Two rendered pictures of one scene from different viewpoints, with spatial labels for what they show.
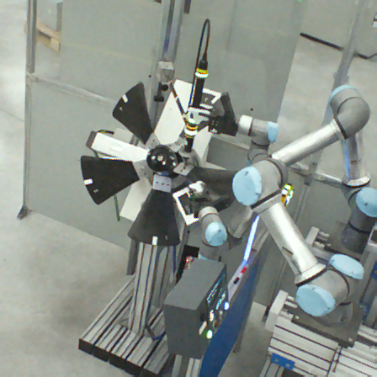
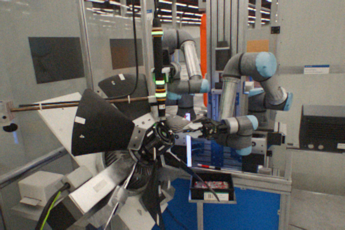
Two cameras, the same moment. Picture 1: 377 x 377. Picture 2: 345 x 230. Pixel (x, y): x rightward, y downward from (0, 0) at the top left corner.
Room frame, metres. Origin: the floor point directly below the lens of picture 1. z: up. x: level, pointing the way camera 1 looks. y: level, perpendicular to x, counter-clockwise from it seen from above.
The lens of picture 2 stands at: (2.14, 1.12, 1.56)
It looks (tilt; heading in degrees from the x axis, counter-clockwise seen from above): 16 degrees down; 275
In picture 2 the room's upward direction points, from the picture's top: 3 degrees counter-clockwise
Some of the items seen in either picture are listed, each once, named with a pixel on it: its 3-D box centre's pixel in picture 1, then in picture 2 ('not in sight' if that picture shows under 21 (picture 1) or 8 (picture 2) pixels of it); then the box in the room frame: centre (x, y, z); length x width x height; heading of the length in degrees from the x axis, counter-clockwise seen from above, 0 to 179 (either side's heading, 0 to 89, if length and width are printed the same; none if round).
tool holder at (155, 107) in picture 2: (188, 141); (159, 107); (2.29, 0.04, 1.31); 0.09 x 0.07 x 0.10; 17
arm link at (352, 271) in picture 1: (342, 277); (259, 98); (1.72, -0.57, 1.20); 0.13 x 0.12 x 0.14; 143
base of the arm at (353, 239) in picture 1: (359, 232); (185, 112); (2.19, -0.73, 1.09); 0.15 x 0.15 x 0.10
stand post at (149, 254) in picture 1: (146, 275); not in sight; (2.42, 0.13, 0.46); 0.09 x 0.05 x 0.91; 72
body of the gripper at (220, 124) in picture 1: (224, 121); (166, 73); (2.26, -0.09, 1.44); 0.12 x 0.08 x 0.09; 82
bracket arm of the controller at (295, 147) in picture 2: not in sight; (313, 149); (1.56, -0.11, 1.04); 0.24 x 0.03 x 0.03; 162
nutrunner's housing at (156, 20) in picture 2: (195, 108); (159, 70); (2.28, 0.03, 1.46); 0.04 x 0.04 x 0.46
